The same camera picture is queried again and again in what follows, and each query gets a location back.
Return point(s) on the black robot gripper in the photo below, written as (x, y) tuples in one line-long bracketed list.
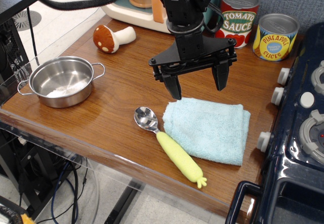
[(192, 51)]

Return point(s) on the light blue folded towel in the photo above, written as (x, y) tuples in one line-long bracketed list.
[(208, 130)]

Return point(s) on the dark blue toy stove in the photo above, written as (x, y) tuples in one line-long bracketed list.
[(291, 190)]

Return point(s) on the yellow handled metal spoon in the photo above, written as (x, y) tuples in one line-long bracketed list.
[(146, 119)]

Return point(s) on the white stove knob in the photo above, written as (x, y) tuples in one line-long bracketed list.
[(263, 141), (277, 95), (283, 76)]

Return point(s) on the toy microwave oven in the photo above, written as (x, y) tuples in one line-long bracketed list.
[(149, 14)]

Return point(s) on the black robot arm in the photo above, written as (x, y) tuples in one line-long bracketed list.
[(185, 12)]

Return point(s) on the pineapple slices can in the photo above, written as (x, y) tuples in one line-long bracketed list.
[(275, 36)]

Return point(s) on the plush brown mushroom toy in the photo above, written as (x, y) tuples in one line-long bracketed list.
[(109, 42)]

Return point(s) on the stainless steel pot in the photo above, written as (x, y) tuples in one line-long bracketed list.
[(62, 82)]

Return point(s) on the tomato sauce can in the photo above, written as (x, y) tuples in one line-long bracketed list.
[(239, 17)]

